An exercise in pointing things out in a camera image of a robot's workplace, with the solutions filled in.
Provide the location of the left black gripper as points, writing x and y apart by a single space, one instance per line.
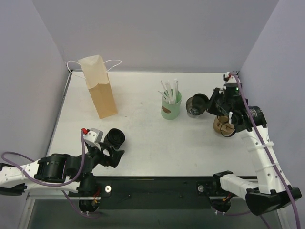
105 152

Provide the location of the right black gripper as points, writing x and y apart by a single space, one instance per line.
215 103

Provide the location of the black coffee cup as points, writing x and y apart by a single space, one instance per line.
196 105

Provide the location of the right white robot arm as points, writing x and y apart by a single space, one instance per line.
272 191

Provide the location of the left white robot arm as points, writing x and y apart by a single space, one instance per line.
61 171

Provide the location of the brown pulp cup carrier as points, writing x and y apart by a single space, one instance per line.
223 127

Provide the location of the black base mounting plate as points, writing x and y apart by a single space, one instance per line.
142 193

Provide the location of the green straw holder cup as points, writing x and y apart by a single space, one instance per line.
171 111

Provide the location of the brown paper bag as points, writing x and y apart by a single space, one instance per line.
95 71

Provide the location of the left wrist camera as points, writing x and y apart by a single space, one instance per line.
92 137

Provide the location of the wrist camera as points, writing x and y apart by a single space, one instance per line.
92 137
228 78

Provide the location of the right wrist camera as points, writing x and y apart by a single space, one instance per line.
228 78

